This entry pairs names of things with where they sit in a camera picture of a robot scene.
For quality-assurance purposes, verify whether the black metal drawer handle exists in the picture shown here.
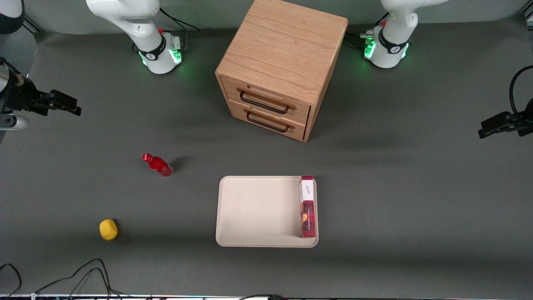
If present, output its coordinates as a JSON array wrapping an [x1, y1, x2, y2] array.
[[245, 109, 295, 133], [237, 87, 297, 115]]

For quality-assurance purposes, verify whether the red bottle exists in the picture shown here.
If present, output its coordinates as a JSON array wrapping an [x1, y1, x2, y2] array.
[[142, 153, 174, 178]]

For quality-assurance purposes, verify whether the red white cookie box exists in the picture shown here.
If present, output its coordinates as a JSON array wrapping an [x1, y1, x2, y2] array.
[[300, 175, 316, 238]]

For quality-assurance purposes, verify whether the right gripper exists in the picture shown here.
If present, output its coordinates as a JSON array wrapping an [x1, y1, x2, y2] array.
[[0, 77, 82, 116]]

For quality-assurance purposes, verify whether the wooden drawer cabinet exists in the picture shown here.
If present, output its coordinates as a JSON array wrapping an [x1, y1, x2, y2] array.
[[215, 0, 349, 143]]

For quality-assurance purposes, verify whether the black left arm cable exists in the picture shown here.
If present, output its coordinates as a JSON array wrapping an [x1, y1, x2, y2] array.
[[510, 65, 533, 115]]

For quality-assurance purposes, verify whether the beige plastic tray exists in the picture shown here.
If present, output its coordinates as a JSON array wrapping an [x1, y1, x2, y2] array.
[[215, 175, 319, 248]]

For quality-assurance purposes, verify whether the yellow lemon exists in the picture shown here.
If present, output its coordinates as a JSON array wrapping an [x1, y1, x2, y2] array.
[[99, 219, 118, 241]]

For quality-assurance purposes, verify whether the black loose cable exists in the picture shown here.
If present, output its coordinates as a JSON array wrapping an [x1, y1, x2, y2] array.
[[239, 293, 289, 300], [33, 258, 126, 299], [0, 263, 22, 299], [67, 268, 111, 299]]

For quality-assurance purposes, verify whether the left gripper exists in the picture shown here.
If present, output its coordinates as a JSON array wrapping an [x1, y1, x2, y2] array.
[[478, 98, 533, 139]]

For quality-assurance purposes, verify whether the dark metal frame rail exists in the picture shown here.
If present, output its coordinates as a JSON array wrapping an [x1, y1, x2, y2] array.
[[23, 17, 42, 34]]

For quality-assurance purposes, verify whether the black base cable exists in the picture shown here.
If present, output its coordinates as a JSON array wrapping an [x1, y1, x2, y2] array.
[[345, 12, 390, 47], [159, 7, 200, 32]]

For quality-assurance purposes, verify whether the wooden drawer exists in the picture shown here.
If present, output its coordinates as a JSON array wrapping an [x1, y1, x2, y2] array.
[[227, 99, 310, 142], [219, 76, 311, 126]]

